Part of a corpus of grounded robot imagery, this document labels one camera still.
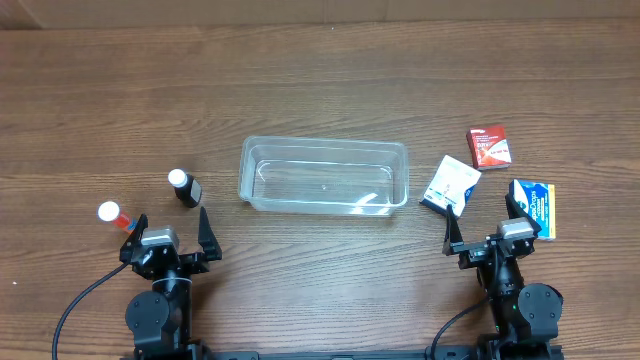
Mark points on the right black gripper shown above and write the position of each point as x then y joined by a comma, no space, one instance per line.
486,253

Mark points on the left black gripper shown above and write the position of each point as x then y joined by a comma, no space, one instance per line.
167,258

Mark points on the white blue medicine box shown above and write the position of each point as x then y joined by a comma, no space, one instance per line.
451,186

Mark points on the dark bottle white cap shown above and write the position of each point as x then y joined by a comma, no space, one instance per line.
186,187

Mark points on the blue yellow VapoDrops box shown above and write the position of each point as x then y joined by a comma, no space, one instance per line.
538,200

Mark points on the orange bottle white cap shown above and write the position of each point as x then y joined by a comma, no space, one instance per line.
111,212

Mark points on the red medicine box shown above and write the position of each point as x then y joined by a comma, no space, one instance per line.
489,147

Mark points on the clear plastic container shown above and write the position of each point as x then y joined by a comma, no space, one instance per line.
323,176

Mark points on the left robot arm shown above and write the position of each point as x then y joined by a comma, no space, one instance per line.
161,319

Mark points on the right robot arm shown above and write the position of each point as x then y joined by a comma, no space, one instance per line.
526,316

